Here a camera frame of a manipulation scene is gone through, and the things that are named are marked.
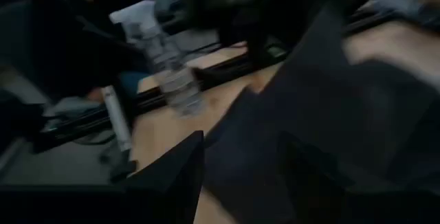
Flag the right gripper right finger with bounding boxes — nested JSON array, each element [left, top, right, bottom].
[[278, 131, 357, 190]]

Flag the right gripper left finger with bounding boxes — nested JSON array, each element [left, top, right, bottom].
[[123, 131, 206, 189]]

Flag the dark grey shorts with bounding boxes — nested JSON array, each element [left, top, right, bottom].
[[204, 7, 440, 224]]

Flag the person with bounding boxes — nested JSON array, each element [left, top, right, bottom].
[[0, 0, 155, 101]]

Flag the silver metal post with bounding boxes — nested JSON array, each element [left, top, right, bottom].
[[101, 85, 135, 153]]

